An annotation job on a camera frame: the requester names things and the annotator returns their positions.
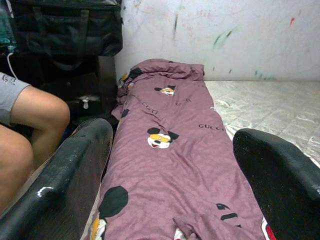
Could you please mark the grey shorts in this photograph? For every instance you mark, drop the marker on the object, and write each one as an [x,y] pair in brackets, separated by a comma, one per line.
[10,95]

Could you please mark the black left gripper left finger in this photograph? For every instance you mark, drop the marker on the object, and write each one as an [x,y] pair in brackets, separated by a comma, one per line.
[55,185]

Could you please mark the black fabric bag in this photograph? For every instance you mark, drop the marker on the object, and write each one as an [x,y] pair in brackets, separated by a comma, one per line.
[67,27]

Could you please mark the person's bare leg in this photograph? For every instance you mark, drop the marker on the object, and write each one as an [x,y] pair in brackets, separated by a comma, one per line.
[42,117]
[12,165]

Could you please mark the white quilted mattress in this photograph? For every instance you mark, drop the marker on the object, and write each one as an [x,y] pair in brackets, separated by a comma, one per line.
[270,107]

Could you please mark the dark wooden cabinet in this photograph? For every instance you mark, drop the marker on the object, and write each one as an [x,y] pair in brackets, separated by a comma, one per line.
[82,85]

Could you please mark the pink cartoon print blanket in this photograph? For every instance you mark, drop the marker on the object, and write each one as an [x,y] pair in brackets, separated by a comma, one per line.
[175,155]

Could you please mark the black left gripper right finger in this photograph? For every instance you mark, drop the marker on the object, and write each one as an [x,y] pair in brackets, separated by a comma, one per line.
[282,182]

